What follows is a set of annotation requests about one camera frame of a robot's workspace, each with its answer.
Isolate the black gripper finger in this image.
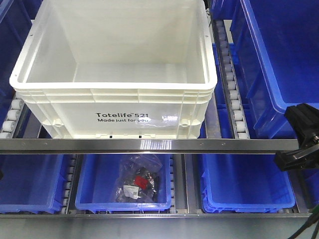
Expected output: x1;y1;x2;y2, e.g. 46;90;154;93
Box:
284;103;319;148
274;145;319;171

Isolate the white plastic Totelife crate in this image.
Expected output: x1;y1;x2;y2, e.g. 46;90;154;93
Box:
9;0;217;139

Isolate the right roller track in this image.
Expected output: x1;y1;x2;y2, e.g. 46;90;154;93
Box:
211;20;250;139

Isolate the roller track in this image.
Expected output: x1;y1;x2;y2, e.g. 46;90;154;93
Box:
0;99;24;139
169;156;177;214
211;20;250;139
60;154;78;215

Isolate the blue plastic bin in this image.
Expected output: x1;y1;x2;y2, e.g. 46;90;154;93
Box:
230;0;319;139

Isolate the lower right blue bin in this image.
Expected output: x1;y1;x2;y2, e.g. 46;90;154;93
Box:
198;154;296;213

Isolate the lower middle roller track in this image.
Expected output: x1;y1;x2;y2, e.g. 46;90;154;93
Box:
169;156;177;214

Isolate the clear bag of parts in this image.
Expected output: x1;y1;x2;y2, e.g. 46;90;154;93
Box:
114;154;163;203

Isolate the lower middle blue bin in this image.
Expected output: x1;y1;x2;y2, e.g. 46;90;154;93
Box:
75;154;171;213

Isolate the lower left roller track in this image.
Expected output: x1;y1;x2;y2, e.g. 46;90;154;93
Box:
60;154;78;215

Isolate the lower left blue bin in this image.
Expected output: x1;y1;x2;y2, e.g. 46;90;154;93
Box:
0;154;70;214

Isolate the steel shelf front rail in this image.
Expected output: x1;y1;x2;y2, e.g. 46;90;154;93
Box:
0;138;299;154

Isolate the steel shelf rail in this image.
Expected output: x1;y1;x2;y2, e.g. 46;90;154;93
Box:
0;213;310;219
0;138;299;154

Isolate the lower steel shelf rail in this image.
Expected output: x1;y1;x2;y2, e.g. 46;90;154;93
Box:
0;213;310;219

